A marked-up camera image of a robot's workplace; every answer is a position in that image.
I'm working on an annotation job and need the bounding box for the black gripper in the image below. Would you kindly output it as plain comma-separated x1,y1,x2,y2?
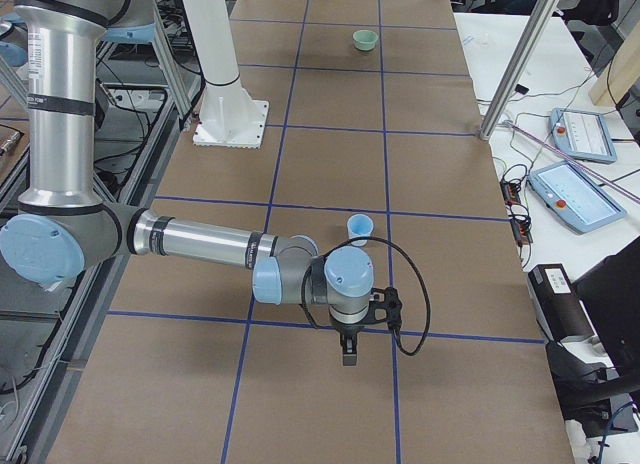
331,318,366,366

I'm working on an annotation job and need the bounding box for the light blue plastic cup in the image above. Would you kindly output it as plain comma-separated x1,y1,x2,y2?
347,213,374,247

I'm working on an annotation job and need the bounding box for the mint green ceramic bowl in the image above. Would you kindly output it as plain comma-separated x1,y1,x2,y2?
352,29,379,52

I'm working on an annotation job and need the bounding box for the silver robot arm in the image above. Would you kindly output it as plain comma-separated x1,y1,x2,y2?
1,0,374,365

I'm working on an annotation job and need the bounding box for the black orange power strip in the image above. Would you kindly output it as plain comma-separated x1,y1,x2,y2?
500,179,533,248

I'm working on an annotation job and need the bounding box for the black box with label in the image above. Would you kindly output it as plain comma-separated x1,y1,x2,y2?
527,263,595,344

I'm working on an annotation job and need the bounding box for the brown paper table mat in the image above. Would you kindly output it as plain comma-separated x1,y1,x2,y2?
48,0,572,463

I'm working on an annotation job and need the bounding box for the near teach pendant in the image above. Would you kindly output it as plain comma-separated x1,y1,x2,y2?
528,161,627,234

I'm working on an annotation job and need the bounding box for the teach pendant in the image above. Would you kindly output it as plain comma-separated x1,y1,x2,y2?
528,161,627,234
549,108,617,164

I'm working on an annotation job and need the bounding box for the black computer monitor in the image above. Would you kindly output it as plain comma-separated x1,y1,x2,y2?
574,238,639,372

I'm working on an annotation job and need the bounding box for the far teach pendant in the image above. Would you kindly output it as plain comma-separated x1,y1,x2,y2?
549,108,617,164

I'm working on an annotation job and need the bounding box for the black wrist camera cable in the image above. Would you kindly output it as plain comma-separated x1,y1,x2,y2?
299,235,431,357

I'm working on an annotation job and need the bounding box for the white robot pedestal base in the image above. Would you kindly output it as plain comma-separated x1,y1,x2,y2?
182,0,269,149

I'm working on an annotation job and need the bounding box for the aluminium frame post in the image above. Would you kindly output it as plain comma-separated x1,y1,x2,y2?
478,0,559,141

